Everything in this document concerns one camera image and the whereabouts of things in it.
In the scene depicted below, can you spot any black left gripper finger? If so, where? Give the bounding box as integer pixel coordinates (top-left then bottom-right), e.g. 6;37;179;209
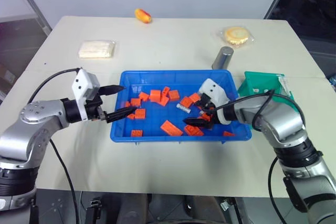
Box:
98;84;127;97
104;106;138;124

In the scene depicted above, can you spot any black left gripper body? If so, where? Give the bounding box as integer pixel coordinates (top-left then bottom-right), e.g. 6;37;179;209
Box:
84;94;108;123

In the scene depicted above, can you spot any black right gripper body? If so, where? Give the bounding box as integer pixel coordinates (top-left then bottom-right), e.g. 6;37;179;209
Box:
198;94;219;130

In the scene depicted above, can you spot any blue plastic bin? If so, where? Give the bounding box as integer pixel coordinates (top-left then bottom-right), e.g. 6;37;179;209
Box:
109;69;254;145

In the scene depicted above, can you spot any green plastic bin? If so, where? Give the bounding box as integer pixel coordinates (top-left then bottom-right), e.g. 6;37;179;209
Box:
237;70;296;104

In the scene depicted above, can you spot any long orange toy brick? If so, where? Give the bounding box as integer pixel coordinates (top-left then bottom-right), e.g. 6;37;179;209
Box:
160;120;184;136

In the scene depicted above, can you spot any packaged white sandwich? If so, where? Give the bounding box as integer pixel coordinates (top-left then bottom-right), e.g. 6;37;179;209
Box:
78;39;118;60

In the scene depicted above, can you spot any silver metal can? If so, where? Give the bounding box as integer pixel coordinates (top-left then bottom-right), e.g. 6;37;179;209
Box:
211;46;235;71

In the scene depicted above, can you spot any packaged round yellow cake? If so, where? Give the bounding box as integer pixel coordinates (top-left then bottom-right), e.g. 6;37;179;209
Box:
216;25;256;49

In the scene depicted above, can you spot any yellow red toy fruit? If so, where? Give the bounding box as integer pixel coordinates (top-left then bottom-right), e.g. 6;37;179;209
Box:
134;8;153;25

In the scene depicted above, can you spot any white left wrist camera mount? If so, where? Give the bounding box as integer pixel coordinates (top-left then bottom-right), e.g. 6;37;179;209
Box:
71;68;101;121

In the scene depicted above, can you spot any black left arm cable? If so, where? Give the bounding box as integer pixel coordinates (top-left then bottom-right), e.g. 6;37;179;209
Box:
27;68;81;224

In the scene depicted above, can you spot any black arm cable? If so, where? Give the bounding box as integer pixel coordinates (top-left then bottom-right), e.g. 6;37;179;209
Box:
27;68;81;224
215;89;307;224

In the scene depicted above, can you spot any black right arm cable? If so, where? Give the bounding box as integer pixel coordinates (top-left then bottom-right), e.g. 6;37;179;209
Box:
215;89;307;224

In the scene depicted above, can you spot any black bracket under table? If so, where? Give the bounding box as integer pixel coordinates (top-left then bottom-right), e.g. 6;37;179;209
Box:
86;197;102;224
219;198;237;212

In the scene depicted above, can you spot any grey metal frame post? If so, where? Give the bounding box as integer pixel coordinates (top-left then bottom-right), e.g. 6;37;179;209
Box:
9;0;53;34

